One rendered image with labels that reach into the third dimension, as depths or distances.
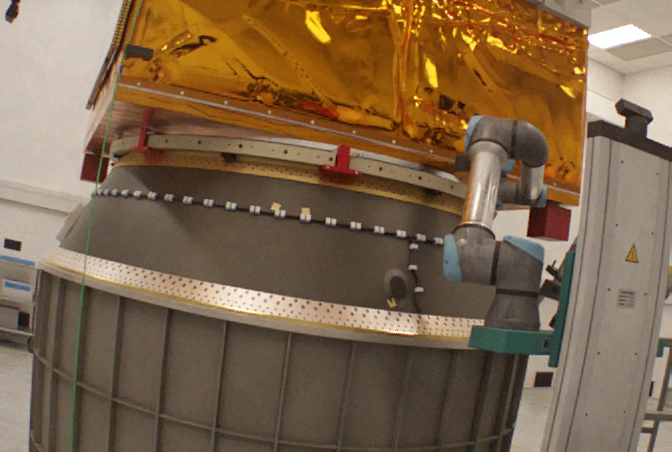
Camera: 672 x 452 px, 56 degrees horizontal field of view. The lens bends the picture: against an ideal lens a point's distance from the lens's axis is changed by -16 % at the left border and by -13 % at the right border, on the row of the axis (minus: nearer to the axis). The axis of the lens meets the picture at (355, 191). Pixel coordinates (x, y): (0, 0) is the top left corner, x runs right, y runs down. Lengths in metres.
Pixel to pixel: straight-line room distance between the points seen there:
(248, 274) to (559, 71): 1.57
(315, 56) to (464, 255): 0.97
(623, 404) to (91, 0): 7.19
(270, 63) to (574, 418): 1.47
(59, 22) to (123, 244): 5.74
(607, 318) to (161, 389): 1.34
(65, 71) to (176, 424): 6.02
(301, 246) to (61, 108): 5.77
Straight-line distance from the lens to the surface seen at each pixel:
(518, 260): 1.79
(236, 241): 2.28
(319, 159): 2.39
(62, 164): 7.72
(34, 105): 7.80
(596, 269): 1.78
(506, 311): 1.78
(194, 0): 2.38
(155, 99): 2.32
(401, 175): 2.48
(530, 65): 2.95
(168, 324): 2.22
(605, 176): 1.81
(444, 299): 2.42
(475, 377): 2.51
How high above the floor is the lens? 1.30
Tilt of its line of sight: 7 degrees up
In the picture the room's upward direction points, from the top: 8 degrees clockwise
